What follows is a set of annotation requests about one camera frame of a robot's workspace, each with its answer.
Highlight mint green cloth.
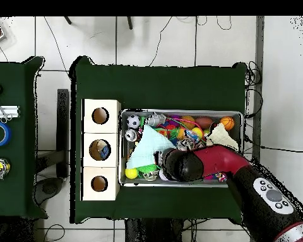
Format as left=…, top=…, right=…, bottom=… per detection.
left=126, top=124, right=176, bottom=170

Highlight wooden box with three holes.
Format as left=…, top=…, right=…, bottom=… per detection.
left=81, top=98, right=122, bottom=202

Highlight black and white soccer ball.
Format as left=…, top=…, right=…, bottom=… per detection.
left=126, top=115, right=141, bottom=130

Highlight silver scissors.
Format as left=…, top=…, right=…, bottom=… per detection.
left=0, top=92, right=13, bottom=124

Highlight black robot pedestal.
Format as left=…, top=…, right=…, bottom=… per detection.
left=124, top=217, right=185, bottom=242

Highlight black cable bundle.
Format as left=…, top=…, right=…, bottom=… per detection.
left=244, top=60, right=264, bottom=119

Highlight blue tape roll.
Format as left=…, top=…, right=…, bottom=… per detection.
left=0, top=121, right=13, bottom=147

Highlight dark green table cloth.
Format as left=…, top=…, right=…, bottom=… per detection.
left=69, top=55, right=248, bottom=224
left=0, top=55, right=48, bottom=219

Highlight brown football toy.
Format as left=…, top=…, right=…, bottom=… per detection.
left=194, top=116, right=214, bottom=130

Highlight shallow wire mesh bin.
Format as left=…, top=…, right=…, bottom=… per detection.
left=119, top=108, right=244, bottom=188

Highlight silver robot toy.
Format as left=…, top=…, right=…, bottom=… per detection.
left=145, top=112, right=167, bottom=128

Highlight aluminium rail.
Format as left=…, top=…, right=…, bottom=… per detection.
left=0, top=105, right=21, bottom=118

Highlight cream yellow cloth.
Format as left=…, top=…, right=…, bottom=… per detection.
left=206, top=122, right=239, bottom=151

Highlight crushed silver can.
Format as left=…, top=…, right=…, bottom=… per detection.
left=124, top=128, right=139, bottom=142

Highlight orange basketball toy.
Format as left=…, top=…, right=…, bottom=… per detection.
left=220, top=116, right=235, bottom=131

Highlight yellow ball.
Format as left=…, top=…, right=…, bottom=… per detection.
left=124, top=168, right=139, bottom=180

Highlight long black floor cable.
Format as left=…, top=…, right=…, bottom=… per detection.
left=243, top=135, right=303, bottom=154

